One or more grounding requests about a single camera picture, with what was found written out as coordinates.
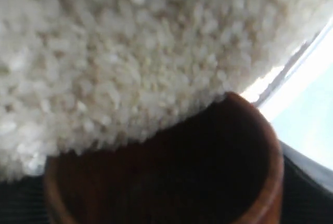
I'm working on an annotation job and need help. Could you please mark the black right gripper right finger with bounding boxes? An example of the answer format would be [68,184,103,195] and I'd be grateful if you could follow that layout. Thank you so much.
[280,142,333,224]

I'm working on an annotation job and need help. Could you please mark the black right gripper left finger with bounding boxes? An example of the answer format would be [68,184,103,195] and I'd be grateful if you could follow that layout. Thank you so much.
[1,176,49,224]

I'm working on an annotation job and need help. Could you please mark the brown wooden cup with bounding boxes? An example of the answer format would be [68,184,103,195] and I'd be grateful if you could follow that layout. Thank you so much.
[44,93,284,223]

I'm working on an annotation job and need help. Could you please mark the rice pile in tray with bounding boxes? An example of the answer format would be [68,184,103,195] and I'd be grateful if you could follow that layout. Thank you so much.
[1,0,332,181]

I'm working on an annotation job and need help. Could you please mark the round steel tray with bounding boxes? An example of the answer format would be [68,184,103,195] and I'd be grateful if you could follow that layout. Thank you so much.
[241,19,332,107]

